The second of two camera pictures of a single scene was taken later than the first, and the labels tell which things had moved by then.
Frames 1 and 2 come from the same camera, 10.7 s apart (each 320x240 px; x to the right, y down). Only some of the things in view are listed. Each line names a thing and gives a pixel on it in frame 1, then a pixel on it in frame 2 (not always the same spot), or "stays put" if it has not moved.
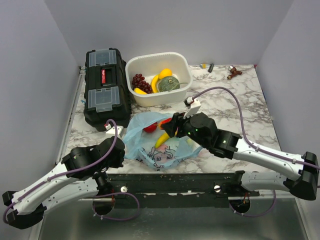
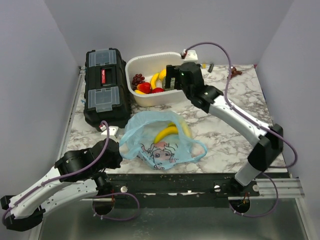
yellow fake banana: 138,90 stays put
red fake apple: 151,128 → 145,87
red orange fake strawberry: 166,121 → 157,90
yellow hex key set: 204,65 stays put
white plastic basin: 149,66 stays put
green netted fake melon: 168,83 stays put
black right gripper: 178,121 → 172,71
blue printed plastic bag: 140,145 stays put
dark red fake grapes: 138,82 stays put
